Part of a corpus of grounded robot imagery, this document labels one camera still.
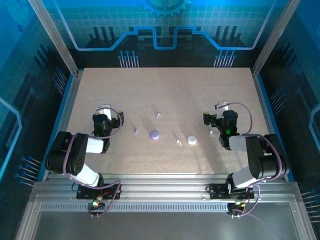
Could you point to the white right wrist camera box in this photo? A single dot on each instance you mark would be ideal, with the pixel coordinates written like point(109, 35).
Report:
point(222, 107)

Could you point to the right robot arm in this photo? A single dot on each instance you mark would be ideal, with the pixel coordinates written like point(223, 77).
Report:
point(260, 155)

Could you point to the aluminium mounting rail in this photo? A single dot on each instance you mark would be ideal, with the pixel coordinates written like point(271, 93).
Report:
point(162, 186)

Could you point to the aluminium frame post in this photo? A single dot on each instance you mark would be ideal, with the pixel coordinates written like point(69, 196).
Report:
point(273, 37)
point(53, 37)

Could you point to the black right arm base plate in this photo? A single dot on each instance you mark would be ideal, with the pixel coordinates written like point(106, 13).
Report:
point(217, 191)

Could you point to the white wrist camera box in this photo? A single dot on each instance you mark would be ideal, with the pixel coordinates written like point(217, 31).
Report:
point(222, 107)
point(105, 110)

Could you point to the white round charging case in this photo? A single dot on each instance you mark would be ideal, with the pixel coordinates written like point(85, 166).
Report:
point(192, 140)

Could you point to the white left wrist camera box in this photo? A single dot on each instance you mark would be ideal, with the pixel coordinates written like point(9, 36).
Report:
point(105, 110)

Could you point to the purple round charging case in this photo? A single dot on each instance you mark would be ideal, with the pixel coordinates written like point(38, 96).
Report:
point(154, 134)

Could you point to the purple earbud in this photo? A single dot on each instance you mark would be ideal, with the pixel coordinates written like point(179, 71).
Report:
point(136, 130)
point(158, 114)

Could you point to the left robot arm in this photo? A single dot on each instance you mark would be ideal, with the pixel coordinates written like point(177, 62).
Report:
point(75, 152)

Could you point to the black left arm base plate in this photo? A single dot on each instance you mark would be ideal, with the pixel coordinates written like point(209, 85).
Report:
point(82, 192)

